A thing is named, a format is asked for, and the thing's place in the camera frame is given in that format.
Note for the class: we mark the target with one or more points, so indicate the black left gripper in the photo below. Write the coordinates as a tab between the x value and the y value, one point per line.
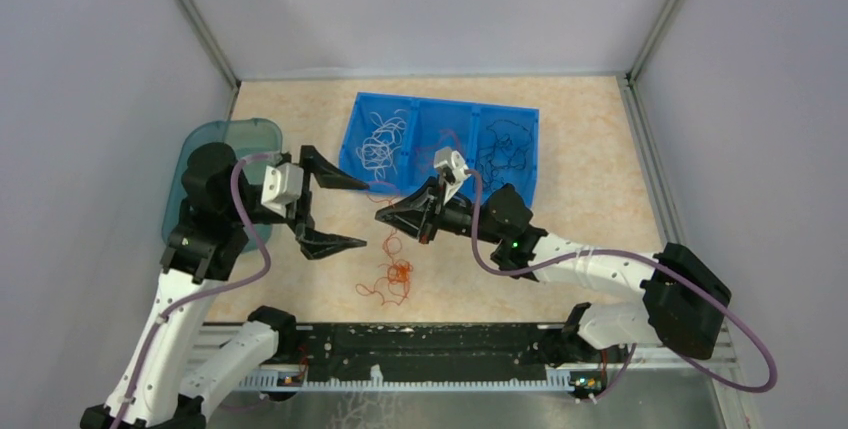
300	213

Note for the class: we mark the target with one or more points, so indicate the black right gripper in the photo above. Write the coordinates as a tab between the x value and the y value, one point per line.
422	213

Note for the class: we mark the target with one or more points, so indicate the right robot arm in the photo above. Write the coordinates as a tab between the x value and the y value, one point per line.
669	298

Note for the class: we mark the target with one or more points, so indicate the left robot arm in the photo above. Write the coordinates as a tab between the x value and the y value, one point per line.
227	197

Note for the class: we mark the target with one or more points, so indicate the blue plastic compartment bin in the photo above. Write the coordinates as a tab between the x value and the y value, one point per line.
390	141

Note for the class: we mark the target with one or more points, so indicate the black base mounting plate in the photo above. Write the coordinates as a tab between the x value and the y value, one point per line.
416	353

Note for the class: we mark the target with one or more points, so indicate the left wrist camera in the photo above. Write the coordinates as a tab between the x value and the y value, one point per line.
282	186

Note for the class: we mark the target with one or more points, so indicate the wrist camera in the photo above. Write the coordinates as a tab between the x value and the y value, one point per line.
451	168
282	186

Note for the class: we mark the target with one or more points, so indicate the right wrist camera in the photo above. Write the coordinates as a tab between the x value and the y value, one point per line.
451	168

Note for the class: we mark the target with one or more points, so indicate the aluminium frame rail right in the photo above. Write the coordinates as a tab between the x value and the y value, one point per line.
659	192

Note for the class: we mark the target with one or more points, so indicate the aluminium frame rail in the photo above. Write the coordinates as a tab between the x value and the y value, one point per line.
659	192
203	33

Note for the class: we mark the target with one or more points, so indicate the aluminium frame rail left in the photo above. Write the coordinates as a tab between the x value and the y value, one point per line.
203	33

